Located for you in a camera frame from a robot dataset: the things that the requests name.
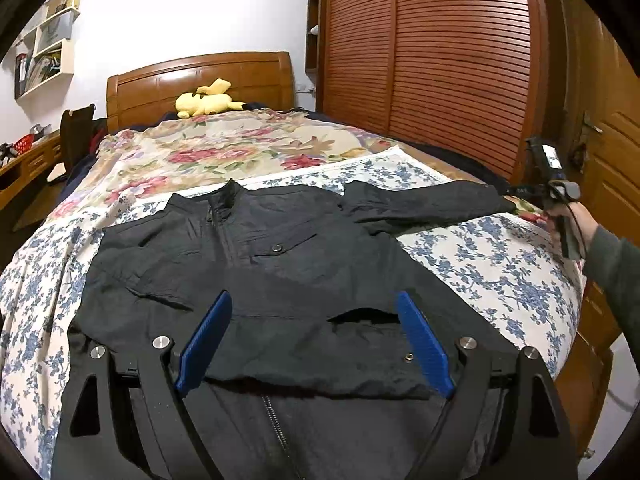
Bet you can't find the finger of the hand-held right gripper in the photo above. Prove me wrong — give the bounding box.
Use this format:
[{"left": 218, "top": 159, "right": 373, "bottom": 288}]
[{"left": 497, "top": 183, "right": 551, "bottom": 197}]

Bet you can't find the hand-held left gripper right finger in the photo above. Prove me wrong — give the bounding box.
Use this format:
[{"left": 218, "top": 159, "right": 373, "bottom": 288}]
[{"left": 395, "top": 290, "right": 586, "bottom": 480}]

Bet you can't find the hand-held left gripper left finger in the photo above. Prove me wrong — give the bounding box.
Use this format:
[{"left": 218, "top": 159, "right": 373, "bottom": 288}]
[{"left": 52, "top": 290, "right": 234, "bottom": 480}]

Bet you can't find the black jacket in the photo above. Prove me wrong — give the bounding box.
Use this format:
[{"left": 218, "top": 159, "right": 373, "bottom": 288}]
[{"left": 52, "top": 178, "right": 521, "bottom": 480}]

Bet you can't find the person's right forearm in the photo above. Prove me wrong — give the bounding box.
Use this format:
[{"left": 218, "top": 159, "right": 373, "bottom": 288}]
[{"left": 581, "top": 225, "right": 640, "bottom": 346}]

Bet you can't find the person's right hand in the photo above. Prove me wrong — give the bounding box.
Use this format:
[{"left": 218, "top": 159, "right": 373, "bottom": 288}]
[{"left": 537, "top": 201, "right": 599, "bottom": 260}]

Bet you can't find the wooden door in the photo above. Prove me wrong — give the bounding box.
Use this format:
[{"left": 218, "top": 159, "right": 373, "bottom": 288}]
[{"left": 552, "top": 0, "right": 640, "bottom": 356}]

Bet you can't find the blue floral blanket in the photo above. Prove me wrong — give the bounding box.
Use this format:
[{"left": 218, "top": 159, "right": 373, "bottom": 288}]
[{"left": 0, "top": 145, "right": 586, "bottom": 480}]

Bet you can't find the wooden slatted wardrobe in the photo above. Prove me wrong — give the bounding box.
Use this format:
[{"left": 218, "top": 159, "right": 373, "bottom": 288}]
[{"left": 319, "top": 0, "right": 553, "bottom": 187}]

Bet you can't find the wooden bed footboard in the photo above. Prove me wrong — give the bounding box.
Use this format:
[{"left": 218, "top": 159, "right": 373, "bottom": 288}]
[{"left": 562, "top": 330, "right": 615, "bottom": 458}]

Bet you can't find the red floral blanket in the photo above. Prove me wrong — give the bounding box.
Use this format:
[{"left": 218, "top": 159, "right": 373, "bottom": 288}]
[{"left": 50, "top": 109, "right": 548, "bottom": 223}]

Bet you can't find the red cloth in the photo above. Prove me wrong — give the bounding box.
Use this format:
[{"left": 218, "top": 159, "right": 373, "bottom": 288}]
[{"left": 91, "top": 119, "right": 109, "bottom": 155}]

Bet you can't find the yellow plush toy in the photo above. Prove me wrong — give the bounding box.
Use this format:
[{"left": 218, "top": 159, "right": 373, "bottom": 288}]
[{"left": 174, "top": 78, "right": 246, "bottom": 120}]

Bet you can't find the dark chair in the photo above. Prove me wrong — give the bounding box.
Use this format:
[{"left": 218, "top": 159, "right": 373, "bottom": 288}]
[{"left": 48, "top": 104, "right": 97, "bottom": 186}]

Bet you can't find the wooden desk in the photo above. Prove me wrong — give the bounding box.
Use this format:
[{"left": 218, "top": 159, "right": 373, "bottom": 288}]
[{"left": 0, "top": 130, "right": 67, "bottom": 233}]

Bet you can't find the wooden bed headboard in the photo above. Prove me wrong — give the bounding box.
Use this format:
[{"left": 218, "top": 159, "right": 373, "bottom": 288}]
[{"left": 106, "top": 51, "right": 295, "bottom": 133}]

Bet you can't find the wooden open shelf unit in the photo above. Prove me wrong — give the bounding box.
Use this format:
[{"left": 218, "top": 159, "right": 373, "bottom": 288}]
[{"left": 304, "top": 0, "right": 329, "bottom": 77}]

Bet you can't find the grey storage box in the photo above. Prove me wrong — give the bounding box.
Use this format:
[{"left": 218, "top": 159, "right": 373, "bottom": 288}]
[{"left": 42, "top": 10, "right": 77, "bottom": 47}]

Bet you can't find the metal door handle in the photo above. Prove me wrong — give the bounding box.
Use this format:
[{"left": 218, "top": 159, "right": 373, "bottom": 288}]
[{"left": 571, "top": 111, "right": 604, "bottom": 172}]

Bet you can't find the white wall shelf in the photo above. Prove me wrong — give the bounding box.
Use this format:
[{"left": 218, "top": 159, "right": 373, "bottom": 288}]
[{"left": 13, "top": 0, "right": 82, "bottom": 101}]

